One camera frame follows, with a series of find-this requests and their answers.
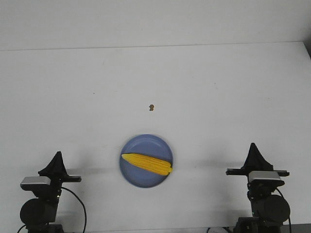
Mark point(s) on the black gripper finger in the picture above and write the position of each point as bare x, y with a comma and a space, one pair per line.
62, 169
249, 162
51, 168
260, 162

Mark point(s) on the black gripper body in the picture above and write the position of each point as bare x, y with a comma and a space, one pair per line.
243, 172
57, 181

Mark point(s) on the yellow corn cob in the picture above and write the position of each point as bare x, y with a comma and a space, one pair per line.
148, 163

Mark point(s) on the blue round plate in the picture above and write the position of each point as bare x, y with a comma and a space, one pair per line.
150, 145

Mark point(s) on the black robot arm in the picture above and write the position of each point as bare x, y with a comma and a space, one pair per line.
39, 214
268, 206

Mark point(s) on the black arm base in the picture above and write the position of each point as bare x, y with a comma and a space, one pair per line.
246, 225

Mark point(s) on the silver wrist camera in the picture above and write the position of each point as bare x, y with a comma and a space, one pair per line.
271, 180
34, 182

